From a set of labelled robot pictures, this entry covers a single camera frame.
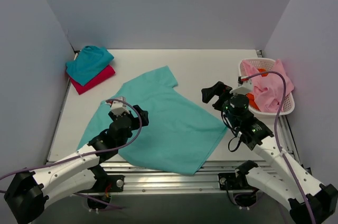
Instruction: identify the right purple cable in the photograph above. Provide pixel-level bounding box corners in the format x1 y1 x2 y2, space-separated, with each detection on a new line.
239 71 318 224

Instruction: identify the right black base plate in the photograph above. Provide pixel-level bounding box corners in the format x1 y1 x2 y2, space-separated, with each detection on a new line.
218 172 254 191

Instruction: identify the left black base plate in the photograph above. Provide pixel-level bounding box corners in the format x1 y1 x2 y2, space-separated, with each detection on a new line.
92 174 125 193

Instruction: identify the folded red t-shirt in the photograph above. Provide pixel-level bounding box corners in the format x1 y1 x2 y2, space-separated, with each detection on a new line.
69 65 116 95

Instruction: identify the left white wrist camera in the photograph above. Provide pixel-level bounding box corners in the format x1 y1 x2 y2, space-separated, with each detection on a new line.
105 96 130 116

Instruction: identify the white plastic laundry basket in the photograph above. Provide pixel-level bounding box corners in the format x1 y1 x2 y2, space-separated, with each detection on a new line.
238 58 295 118

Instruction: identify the pink t-shirt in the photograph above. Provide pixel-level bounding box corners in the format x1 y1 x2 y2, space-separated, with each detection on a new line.
241 59 294 113

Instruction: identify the mint green t-shirt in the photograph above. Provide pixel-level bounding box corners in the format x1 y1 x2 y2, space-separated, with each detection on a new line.
76 66 228 176

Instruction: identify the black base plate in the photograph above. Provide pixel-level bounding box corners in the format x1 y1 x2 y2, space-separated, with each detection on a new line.
218 172 254 191
92 174 125 193

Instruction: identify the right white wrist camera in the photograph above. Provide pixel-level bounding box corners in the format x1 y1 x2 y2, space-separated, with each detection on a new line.
230 76 253 95

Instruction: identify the orange t-shirt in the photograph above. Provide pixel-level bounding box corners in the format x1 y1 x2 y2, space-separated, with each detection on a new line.
246 68 268 111

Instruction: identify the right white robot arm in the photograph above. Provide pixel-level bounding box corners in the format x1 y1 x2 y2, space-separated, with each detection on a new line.
201 81 337 223

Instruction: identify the black looped cable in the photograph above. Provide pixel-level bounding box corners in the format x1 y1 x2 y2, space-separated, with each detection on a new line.
221 107 245 153

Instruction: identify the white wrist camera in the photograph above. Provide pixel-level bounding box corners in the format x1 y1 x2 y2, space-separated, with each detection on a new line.
230 76 253 95
105 96 130 116

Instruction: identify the folded teal t-shirt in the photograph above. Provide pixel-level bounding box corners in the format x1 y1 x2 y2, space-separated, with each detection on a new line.
65 45 114 86

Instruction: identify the purple cable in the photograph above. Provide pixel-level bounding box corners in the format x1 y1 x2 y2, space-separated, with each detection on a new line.
0 98 146 181
239 71 318 224

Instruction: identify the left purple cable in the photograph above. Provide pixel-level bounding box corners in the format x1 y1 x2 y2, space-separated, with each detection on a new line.
0 98 146 181

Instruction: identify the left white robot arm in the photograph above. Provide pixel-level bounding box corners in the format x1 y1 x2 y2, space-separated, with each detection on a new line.
4 99 149 223

